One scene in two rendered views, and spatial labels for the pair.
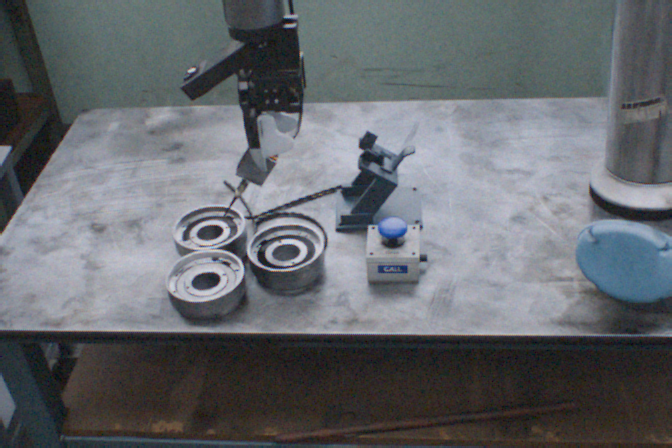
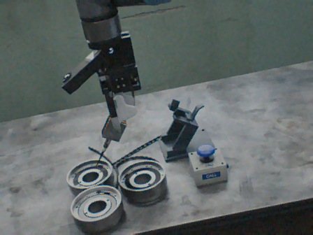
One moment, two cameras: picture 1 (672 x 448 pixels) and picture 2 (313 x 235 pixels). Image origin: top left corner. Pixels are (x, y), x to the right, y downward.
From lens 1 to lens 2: 0.27 m
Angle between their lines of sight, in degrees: 11
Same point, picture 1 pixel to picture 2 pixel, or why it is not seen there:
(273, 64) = (119, 62)
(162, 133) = (42, 129)
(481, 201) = (243, 129)
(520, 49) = (210, 64)
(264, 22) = (112, 35)
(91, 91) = not seen: outside the picture
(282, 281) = (145, 196)
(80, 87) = not seen: outside the picture
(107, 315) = not seen: outside the picture
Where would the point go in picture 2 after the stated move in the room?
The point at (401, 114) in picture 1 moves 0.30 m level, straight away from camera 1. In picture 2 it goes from (178, 94) to (163, 60)
